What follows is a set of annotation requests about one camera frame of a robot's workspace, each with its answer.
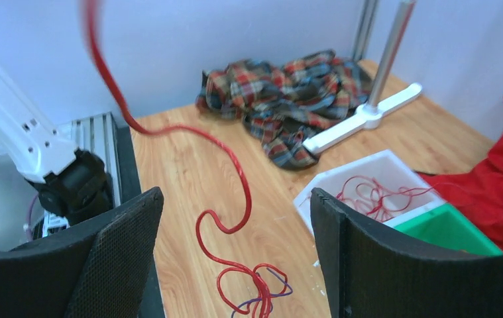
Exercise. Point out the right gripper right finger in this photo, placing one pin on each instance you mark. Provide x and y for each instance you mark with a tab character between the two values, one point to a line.
373	270

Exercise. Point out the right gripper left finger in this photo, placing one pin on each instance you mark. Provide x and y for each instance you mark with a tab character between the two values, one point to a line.
97	268

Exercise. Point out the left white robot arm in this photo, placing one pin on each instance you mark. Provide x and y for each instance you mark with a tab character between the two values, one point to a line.
71	182

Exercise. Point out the green plastic bin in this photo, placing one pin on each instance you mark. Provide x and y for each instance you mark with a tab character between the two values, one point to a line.
447	227

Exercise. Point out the white plastic bin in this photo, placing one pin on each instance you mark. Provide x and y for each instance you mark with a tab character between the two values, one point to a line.
379	186

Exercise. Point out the plaid flannel shirt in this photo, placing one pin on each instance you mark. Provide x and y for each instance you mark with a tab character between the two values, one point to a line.
282	106

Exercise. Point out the metal rack pole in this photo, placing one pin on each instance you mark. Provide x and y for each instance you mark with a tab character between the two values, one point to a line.
395	36

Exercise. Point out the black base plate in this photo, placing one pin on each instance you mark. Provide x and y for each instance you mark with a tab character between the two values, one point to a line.
129	182

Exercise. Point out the aluminium frame post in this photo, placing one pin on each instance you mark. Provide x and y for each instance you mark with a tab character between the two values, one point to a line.
366	22

